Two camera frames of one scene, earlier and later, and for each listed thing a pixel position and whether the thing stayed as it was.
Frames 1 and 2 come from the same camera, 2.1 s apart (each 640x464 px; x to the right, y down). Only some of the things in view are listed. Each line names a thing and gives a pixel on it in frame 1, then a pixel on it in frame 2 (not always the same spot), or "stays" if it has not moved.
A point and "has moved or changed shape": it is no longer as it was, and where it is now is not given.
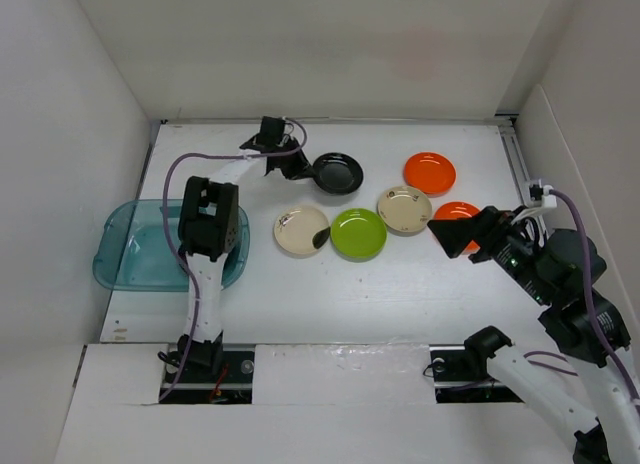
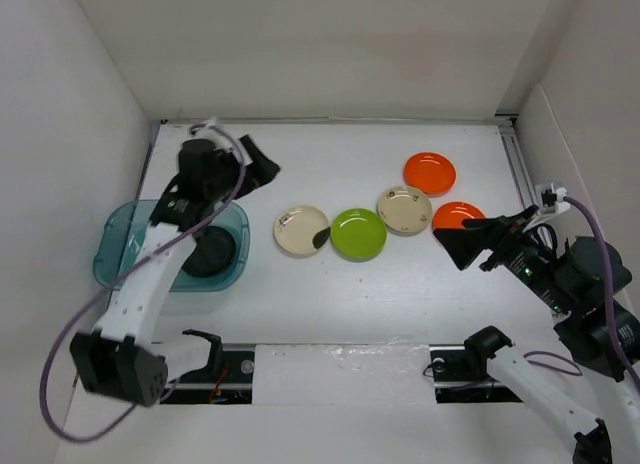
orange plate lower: (458, 210) stays
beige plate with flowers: (405, 210) stays
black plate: (337, 173) has moved or changed shape
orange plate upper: (430, 172) stays
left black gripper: (300, 169) to (262, 170)
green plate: (358, 234) stays
